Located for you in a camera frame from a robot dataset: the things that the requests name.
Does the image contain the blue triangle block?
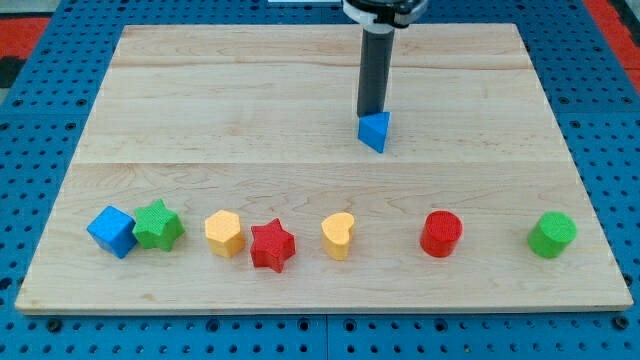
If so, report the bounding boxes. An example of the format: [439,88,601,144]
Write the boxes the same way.
[357,112,391,153]

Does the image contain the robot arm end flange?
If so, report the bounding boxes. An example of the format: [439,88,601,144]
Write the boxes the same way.
[341,0,429,28]

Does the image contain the yellow heart block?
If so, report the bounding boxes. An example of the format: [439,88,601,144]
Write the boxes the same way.
[321,212,355,261]

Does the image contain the red star block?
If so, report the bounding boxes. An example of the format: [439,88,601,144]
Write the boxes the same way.
[250,218,296,273]

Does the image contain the wooden board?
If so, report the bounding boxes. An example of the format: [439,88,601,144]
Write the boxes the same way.
[15,23,633,315]

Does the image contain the yellow hexagon block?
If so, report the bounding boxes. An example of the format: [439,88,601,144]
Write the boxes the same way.
[205,210,246,258]

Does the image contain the red cylinder block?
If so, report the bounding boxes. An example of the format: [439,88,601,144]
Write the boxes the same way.
[420,210,463,258]

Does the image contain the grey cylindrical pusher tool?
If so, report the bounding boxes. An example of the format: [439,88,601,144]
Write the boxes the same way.
[357,25,394,117]

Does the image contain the green star block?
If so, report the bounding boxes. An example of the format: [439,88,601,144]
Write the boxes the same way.
[132,199,185,252]

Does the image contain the blue cube block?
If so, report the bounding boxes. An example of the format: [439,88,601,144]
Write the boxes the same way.
[87,206,137,259]

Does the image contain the green cylinder block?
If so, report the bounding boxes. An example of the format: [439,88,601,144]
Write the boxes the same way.
[527,211,578,258]

